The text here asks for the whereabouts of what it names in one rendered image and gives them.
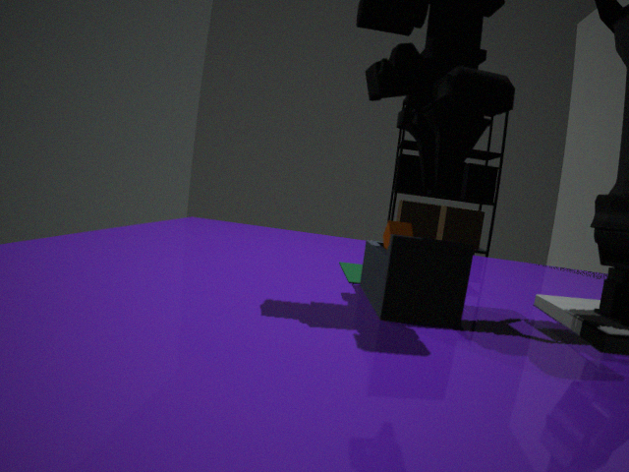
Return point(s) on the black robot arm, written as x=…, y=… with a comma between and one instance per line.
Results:
x=406, y=72

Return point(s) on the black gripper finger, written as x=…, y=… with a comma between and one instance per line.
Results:
x=425, y=138
x=455, y=136

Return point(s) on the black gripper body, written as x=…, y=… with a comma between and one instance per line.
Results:
x=462, y=87

